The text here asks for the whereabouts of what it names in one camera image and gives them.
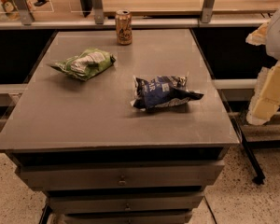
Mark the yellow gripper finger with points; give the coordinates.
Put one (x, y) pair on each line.
(266, 99)
(258, 37)

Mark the green jalapeno chip bag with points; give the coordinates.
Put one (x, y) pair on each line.
(90, 63)

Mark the blue chip bag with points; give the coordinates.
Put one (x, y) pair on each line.
(161, 92)

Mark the orange soda can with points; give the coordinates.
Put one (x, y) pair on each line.
(123, 21)

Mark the black metal floor stand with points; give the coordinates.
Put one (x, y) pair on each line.
(260, 177)

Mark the top grey drawer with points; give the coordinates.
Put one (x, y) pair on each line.
(118, 176)

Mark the grey drawer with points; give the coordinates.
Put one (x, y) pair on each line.
(126, 203)
(118, 176)
(167, 217)

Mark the grey drawer cabinet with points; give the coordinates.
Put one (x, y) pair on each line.
(61, 120)

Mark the middle grey drawer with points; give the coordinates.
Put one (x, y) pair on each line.
(126, 203)

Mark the small black object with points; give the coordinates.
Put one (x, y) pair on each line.
(40, 3)

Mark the bottom grey drawer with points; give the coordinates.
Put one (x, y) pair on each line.
(167, 217)

